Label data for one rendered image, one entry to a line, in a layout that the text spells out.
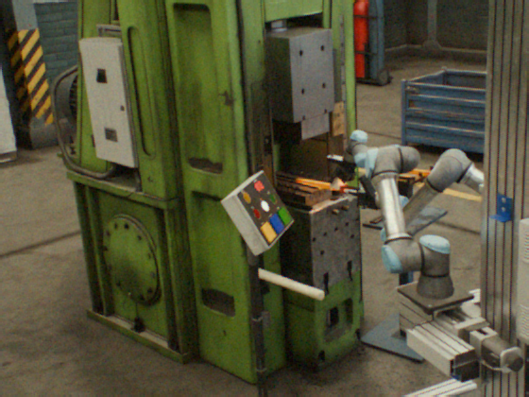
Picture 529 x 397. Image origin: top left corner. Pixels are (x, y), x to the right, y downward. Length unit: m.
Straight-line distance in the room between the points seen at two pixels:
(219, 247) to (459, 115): 4.05
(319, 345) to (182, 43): 1.69
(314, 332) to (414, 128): 4.16
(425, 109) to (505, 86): 5.02
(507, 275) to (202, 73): 1.75
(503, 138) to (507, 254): 0.44
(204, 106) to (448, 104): 4.18
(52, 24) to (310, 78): 6.15
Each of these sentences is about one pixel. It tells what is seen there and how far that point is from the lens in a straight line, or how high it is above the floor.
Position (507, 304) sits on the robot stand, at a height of 0.85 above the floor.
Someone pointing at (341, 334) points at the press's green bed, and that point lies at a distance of 4.45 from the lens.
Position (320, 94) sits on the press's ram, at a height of 1.46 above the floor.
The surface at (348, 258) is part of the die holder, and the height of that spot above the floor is 0.57.
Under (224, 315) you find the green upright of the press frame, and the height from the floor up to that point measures 0.34.
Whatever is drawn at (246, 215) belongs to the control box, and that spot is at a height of 1.11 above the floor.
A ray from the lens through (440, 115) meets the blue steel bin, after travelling 7.92.
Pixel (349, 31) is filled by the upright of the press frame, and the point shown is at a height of 1.70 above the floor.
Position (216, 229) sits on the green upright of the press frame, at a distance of 4.20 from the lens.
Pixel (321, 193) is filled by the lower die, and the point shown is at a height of 0.96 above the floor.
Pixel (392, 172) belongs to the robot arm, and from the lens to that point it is 3.35.
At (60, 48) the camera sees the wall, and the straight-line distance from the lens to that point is 9.84.
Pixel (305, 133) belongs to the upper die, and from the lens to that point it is 3.95.
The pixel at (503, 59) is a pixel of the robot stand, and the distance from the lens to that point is 3.01.
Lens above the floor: 2.30
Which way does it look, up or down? 20 degrees down
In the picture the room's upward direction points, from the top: 3 degrees counter-clockwise
